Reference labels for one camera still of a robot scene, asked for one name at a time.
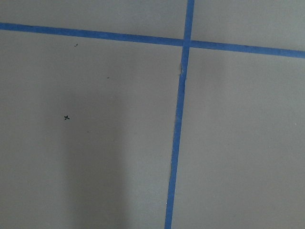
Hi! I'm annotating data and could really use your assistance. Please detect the blue tape strip crosswise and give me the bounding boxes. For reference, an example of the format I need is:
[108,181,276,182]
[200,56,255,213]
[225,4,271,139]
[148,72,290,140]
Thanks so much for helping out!
[0,22,305,59]

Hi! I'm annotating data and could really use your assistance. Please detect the blue tape strip lengthwise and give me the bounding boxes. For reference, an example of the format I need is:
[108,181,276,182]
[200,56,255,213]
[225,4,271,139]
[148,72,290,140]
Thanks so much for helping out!
[164,0,194,229]

